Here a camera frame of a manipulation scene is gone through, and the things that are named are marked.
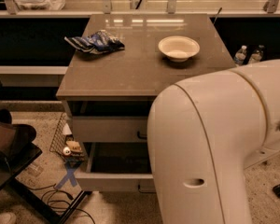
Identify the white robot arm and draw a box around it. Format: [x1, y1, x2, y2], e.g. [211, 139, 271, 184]
[147, 59, 280, 224]

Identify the white shoe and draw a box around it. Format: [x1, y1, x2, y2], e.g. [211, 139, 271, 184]
[0, 212, 16, 224]

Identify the grey drawer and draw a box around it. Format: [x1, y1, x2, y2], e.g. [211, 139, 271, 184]
[75, 143, 155, 193]
[71, 117, 147, 143]

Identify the white paper bowl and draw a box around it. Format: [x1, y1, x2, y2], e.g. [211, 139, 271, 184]
[158, 35, 200, 63]

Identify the blue chip bag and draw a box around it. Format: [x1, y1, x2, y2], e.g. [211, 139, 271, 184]
[64, 30, 125, 54]

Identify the green-tinted plastic bottle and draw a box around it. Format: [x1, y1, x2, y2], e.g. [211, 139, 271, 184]
[248, 45, 265, 63]

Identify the grey top drawer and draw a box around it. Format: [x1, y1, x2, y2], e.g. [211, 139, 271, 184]
[71, 117, 147, 143]

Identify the clear water bottle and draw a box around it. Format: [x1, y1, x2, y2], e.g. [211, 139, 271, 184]
[233, 45, 247, 65]

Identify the wire mesh basket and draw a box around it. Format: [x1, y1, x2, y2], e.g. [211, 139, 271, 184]
[49, 113, 84, 161]

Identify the black table leg left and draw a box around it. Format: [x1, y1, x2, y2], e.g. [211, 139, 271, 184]
[8, 179, 92, 224]

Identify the black floor cable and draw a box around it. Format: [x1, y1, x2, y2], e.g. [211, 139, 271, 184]
[24, 184, 97, 224]

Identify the blue tape cross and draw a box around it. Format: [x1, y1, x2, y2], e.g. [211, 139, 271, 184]
[55, 169, 77, 189]

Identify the grey drawer cabinet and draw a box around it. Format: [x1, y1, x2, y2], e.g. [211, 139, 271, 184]
[55, 12, 237, 145]

